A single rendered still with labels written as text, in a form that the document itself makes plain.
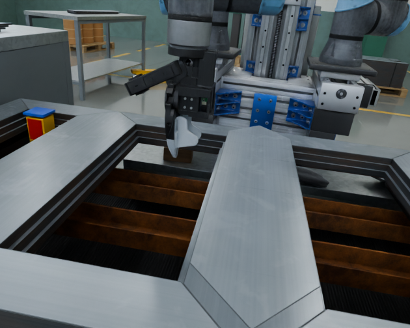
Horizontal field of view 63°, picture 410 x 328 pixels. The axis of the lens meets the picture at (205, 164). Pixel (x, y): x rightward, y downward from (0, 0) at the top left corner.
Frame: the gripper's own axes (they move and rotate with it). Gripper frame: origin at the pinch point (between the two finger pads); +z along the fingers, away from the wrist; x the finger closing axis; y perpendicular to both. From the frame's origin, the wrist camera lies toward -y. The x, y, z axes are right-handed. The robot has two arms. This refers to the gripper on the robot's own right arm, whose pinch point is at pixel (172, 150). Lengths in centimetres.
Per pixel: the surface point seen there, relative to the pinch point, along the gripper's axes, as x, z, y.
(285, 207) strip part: -5.4, 5.8, 23.3
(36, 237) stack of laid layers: -21.0, 9.2, -16.7
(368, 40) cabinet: 920, 21, 292
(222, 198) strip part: -5.7, 5.8, 11.5
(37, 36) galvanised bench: 55, -12, -63
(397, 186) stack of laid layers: 18, 9, 53
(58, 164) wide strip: -2.3, 5.8, -23.6
